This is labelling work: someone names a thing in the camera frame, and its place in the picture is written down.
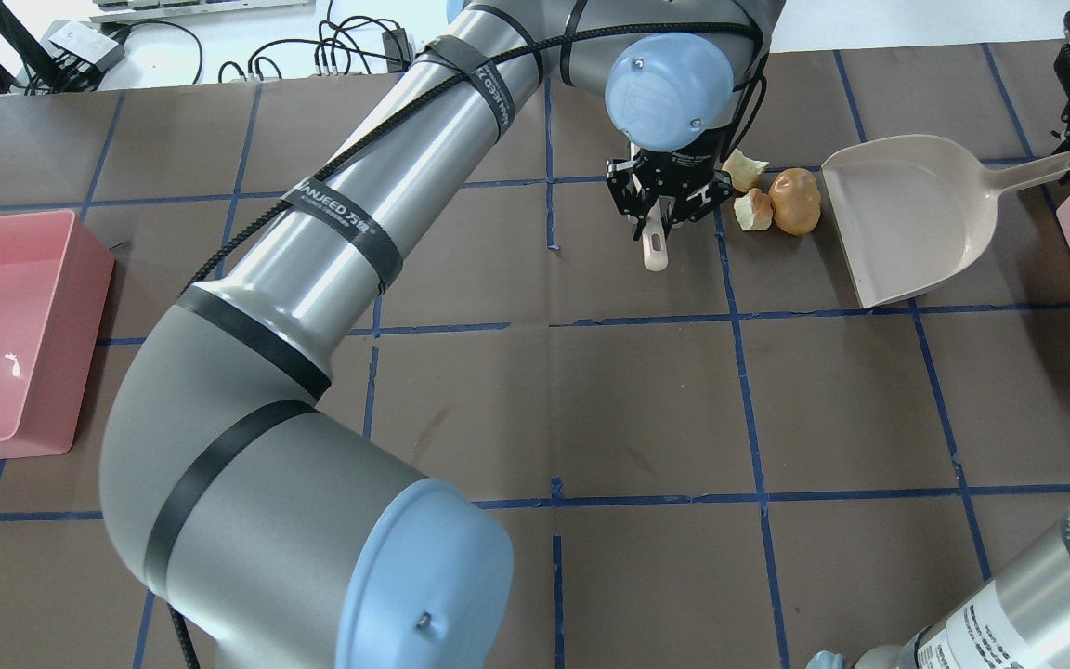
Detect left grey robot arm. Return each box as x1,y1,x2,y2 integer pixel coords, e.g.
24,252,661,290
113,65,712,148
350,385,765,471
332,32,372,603
100,1,784,668

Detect large bread chunk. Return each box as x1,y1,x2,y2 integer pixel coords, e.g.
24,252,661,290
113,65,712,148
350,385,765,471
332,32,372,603
721,149,770,193

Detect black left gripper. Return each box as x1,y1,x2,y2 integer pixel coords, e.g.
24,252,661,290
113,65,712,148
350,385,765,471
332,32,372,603
606,139,734,242

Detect brown toy potato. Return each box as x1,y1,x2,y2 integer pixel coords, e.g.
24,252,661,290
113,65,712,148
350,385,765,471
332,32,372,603
767,166,821,235

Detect cream plastic dustpan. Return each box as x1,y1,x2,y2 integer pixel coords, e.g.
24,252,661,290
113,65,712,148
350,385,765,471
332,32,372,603
820,133,1070,309

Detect pink plastic bin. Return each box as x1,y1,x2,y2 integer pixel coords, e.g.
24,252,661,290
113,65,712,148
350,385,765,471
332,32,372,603
0,209,114,460

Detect cream hand brush dark bristles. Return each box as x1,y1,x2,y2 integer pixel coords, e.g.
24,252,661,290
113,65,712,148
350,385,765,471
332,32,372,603
640,204,670,272

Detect small bread chunk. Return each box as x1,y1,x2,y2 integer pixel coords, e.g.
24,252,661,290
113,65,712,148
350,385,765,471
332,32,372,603
732,188,774,231

